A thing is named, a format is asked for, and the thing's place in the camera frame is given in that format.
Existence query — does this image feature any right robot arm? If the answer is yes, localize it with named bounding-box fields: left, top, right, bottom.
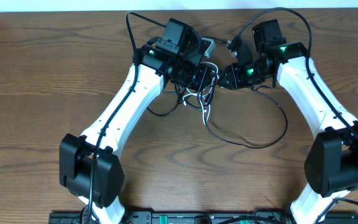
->
left=218, top=20, right=358, bottom=223

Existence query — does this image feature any black USB cable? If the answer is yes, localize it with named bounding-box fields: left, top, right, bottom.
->
left=146, top=80, right=289, bottom=149

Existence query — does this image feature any white cable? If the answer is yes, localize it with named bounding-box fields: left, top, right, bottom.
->
left=181, top=61, right=220, bottom=126

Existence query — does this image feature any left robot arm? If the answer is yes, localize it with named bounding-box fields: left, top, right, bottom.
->
left=59, top=18, right=215, bottom=223

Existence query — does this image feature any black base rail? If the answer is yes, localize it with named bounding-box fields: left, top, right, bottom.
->
left=48, top=211, right=358, bottom=224

